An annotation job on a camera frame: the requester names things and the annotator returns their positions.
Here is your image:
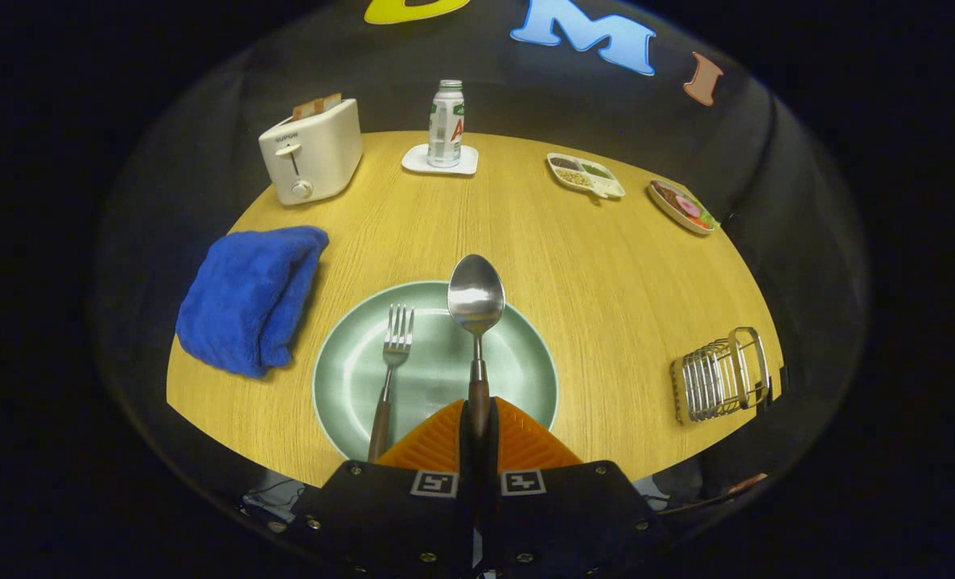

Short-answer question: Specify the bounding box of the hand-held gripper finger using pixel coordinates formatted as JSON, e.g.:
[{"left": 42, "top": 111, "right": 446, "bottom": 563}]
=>
[
  {"left": 280, "top": 400, "right": 479, "bottom": 579},
  {"left": 477, "top": 396, "right": 673, "bottom": 579}
]

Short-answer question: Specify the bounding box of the wooden-handled metal fork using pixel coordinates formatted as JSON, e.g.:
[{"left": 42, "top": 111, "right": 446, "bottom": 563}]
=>
[{"left": 367, "top": 304, "right": 415, "bottom": 463}]

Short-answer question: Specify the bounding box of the wooden-handled metal spoon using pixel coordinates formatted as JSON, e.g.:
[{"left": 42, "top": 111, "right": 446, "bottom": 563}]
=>
[{"left": 447, "top": 254, "right": 506, "bottom": 441}]

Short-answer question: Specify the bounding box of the pale green plate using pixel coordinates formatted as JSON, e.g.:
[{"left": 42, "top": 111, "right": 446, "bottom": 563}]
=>
[{"left": 312, "top": 280, "right": 559, "bottom": 464}]

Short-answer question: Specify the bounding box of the blue folded towel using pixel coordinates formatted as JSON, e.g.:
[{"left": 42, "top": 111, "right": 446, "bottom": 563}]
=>
[{"left": 175, "top": 226, "right": 330, "bottom": 379}]

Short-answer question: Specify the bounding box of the white square coaster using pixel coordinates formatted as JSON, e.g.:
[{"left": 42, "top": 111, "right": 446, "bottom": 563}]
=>
[{"left": 401, "top": 144, "right": 479, "bottom": 176}]

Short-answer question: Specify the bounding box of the white divided snack dish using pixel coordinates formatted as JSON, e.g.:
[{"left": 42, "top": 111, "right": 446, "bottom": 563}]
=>
[{"left": 547, "top": 153, "right": 627, "bottom": 200}]

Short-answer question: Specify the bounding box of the plate of salad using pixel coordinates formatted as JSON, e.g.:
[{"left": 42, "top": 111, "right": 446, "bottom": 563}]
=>
[{"left": 648, "top": 179, "right": 718, "bottom": 236}]

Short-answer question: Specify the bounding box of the white drink bottle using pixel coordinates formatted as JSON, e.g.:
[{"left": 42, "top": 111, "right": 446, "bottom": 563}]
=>
[{"left": 428, "top": 80, "right": 466, "bottom": 168}]

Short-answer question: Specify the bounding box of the white toaster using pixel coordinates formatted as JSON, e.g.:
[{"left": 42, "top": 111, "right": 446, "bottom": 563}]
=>
[{"left": 258, "top": 98, "right": 364, "bottom": 206}]

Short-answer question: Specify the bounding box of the metal wire cutlery holder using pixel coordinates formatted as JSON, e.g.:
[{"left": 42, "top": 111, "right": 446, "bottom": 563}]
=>
[{"left": 670, "top": 326, "right": 772, "bottom": 425}]

